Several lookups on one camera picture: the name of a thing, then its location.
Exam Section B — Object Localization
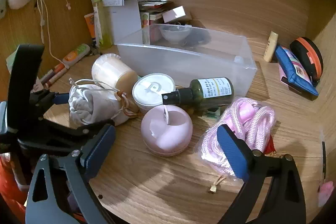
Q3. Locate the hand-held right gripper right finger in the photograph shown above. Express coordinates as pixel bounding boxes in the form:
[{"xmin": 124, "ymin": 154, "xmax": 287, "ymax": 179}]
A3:
[{"xmin": 217, "ymin": 124, "xmax": 307, "ymax": 224}]

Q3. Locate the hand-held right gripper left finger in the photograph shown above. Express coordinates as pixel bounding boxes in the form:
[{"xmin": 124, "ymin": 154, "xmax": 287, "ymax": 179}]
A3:
[{"xmin": 25, "ymin": 124, "xmax": 116, "ymax": 224}]

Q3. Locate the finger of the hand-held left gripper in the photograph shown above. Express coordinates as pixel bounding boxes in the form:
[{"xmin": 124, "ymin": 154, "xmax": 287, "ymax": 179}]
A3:
[
  {"xmin": 18, "ymin": 118, "xmax": 115, "ymax": 152},
  {"xmin": 28, "ymin": 90, "xmax": 71, "ymax": 117}
]

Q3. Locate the white drawstring pouch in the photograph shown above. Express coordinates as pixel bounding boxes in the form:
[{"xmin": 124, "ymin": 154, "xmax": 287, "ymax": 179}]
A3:
[{"xmin": 68, "ymin": 78, "xmax": 139, "ymax": 126}]

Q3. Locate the bagged pink rope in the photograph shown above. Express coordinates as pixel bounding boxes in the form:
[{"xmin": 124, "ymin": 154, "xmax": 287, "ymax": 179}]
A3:
[{"xmin": 196, "ymin": 97, "xmax": 276, "ymax": 181}]

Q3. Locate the red gold drawstring pouch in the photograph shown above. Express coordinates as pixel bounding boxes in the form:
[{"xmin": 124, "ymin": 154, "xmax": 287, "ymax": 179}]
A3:
[{"xmin": 264, "ymin": 135, "xmax": 286, "ymax": 157}]

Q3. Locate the frosted candle jar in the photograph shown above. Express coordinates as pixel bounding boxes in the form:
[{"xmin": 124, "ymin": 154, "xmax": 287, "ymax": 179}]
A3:
[{"xmin": 91, "ymin": 53, "xmax": 138, "ymax": 98}]

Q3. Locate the pink round case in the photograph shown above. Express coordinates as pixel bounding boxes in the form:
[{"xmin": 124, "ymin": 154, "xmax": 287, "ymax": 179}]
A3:
[{"xmin": 141, "ymin": 105, "xmax": 193, "ymax": 157}]

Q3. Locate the translucent plastic bin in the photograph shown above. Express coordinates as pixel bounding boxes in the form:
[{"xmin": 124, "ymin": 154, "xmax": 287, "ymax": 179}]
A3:
[{"xmin": 115, "ymin": 23, "xmax": 258, "ymax": 98}]

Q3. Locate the person's left forearm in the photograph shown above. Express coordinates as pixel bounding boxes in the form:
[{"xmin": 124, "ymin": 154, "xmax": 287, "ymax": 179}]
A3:
[{"xmin": 0, "ymin": 154, "xmax": 28, "ymax": 214}]

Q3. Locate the red white marker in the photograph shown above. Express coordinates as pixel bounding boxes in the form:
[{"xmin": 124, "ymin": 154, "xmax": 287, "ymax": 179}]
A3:
[
  {"xmin": 38, "ymin": 63, "xmax": 66, "ymax": 83},
  {"xmin": 46, "ymin": 68, "xmax": 70, "ymax": 86}
]

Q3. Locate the pale green paper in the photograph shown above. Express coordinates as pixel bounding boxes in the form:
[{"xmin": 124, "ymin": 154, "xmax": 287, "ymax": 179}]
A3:
[{"xmin": 5, "ymin": 46, "xmax": 21, "ymax": 69}]

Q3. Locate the small green labelled packet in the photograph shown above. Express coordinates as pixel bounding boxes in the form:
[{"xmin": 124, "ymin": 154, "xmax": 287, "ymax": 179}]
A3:
[{"xmin": 202, "ymin": 107, "xmax": 222, "ymax": 118}]

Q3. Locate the green spray bottle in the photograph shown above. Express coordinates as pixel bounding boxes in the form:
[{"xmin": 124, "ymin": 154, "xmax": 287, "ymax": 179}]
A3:
[{"xmin": 161, "ymin": 77, "xmax": 234, "ymax": 111}]

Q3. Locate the white round lidded tub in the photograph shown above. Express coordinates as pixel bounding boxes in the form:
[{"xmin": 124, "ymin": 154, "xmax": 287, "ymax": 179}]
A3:
[{"xmin": 132, "ymin": 73, "xmax": 176, "ymax": 114}]

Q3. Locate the orange box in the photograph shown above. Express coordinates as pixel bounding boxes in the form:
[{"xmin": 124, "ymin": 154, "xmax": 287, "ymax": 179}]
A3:
[{"xmin": 84, "ymin": 13, "xmax": 97, "ymax": 39}]

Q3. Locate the yellow green bottle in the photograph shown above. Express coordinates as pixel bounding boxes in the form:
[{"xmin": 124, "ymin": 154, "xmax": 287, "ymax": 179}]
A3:
[{"xmin": 91, "ymin": 0, "xmax": 113, "ymax": 50}]

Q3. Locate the pink card wallet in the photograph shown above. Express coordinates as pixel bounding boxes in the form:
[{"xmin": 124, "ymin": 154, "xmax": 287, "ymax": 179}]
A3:
[{"xmin": 279, "ymin": 67, "xmax": 302, "ymax": 94}]

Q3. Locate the white file holder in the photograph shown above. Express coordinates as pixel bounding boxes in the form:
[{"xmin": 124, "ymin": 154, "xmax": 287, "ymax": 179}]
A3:
[{"xmin": 106, "ymin": 0, "xmax": 143, "ymax": 46}]

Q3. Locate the blue zip pouch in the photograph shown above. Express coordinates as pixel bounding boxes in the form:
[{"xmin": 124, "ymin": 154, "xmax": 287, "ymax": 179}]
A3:
[{"xmin": 274, "ymin": 46, "xmax": 319, "ymax": 101}]

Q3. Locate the dotted card box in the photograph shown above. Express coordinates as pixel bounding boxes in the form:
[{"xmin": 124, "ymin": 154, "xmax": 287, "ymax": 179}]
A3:
[{"xmin": 142, "ymin": 12, "xmax": 155, "ymax": 43}]

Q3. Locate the cream tube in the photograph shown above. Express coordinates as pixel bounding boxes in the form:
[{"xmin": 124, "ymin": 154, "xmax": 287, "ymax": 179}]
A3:
[{"xmin": 263, "ymin": 31, "xmax": 279, "ymax": 62}]

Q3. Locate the black orange round case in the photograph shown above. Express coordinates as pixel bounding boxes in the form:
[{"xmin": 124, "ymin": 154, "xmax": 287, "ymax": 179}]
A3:
[{"xmin": 290, "ymin": 37, "xmax": 324, "ymax": 86}]

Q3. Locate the stack of books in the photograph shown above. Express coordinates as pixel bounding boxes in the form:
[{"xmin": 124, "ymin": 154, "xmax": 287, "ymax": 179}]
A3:
[{"xmin": 136, "ymin": 0, "xmax": 175, "ymax": 22}]

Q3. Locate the small bowl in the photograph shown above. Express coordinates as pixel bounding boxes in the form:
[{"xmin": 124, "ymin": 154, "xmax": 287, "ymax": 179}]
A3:
[{"xmin": 160, "ymin": 25, "xmax": 192, "ymax": 43}]

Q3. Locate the small white box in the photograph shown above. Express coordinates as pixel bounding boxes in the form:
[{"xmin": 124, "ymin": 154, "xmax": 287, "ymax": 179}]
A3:
[{"xmin": 162, "ymin": 6, "xmax": 186, "ymax": 23}]

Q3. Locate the gold tipped cord end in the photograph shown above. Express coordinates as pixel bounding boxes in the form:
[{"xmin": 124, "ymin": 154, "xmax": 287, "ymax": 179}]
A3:
[{"xmin": 209, "ymin": 175, "xmax": 227, "ymax": 193}]

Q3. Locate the white earphone cable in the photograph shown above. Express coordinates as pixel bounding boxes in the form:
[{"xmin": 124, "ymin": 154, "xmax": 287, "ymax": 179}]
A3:
[{"xmin": 34, "ymin": 0, "xmax": 71, "ymax": 62}]

